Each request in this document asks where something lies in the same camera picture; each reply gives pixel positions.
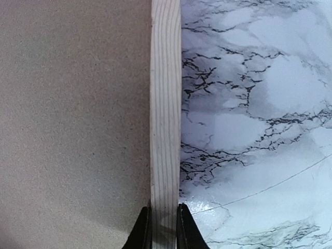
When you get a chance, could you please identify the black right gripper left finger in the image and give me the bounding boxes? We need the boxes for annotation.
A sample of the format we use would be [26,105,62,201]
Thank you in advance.
[123,206,152,249]

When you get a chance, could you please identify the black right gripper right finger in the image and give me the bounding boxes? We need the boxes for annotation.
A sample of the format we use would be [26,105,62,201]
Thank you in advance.
[176,203,210,249]

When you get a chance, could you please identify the pink photo frame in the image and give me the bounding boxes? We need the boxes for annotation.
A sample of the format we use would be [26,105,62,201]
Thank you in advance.
[150,1,182,248]

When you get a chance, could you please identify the brown frame backing board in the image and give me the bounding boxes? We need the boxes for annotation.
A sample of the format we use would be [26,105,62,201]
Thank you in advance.
[1,1,151,248]

